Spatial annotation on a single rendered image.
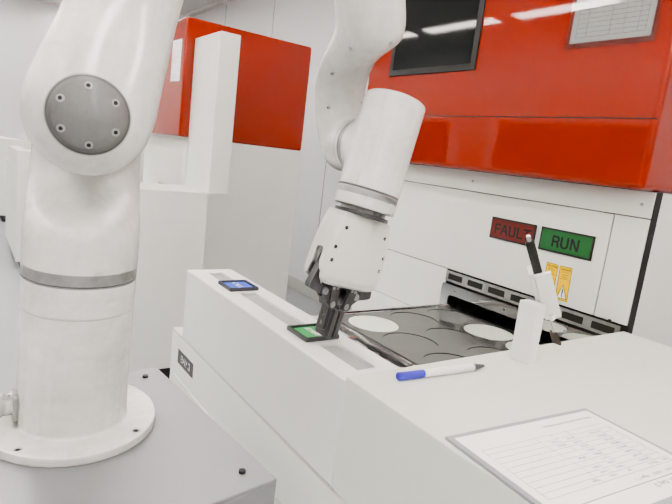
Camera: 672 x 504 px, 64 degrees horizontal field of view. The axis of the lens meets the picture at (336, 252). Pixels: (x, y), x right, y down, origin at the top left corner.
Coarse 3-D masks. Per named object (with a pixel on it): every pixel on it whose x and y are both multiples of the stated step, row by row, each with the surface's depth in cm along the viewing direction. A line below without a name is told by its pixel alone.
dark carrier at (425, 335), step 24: (384, 312) 116; (408, 312) 119; (432, 312) 121; (456, 312) 124; (384, 336) 101; (408, 336) 102; (432, 336) 104; (456, 336) 106; (408, 360) 90; (432, 360) 91
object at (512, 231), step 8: (496, 224) 122; (504, 224) 120; (512, 224) 119; (520, 224) 117; (496, 232) 122; (504, 232) 120; (512, 232) 119; (520, 232) 117; (528, 232) 115; (512, 240) 119; (520, 240) 117
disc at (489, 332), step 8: (464, 328) 112; (472, 328) 112; (480, 328) 113; (488, 328) 114; (496, 328) 114; (480, 336) 108; (488, 336) 108; (496, 336) 109; (504, 336) 109; (512, 336) 110
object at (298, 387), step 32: (192, 288) 105; (224, 288) 97; (192, 320) 105; (224, 320) 92; (256, 320) 83; (288, 320) 85; (224, 352) 92; (256, 352) 83; (288, 352) 74; (320, 352) 72; (352, 352) 73; (256, 384) 83; (288, 384) 75; (320, 384) 68; (288, 416) 75; (320, 416) 68; (320, 448) 68
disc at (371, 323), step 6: (354, 318) 109; (360, 318) 110; (366, 318) 110; (372, 318) 111; (378, 318) 111; (354, 324) 105; (360, 324) 106; (366, 324) 106; (372, 324) 107; (378, 324) 107; (384, 324) 108; (390, 324) 108; (396, 324) 109; (372, 330) 103; (378, 330) 103; (384, 330) 104; (390, 330) 104
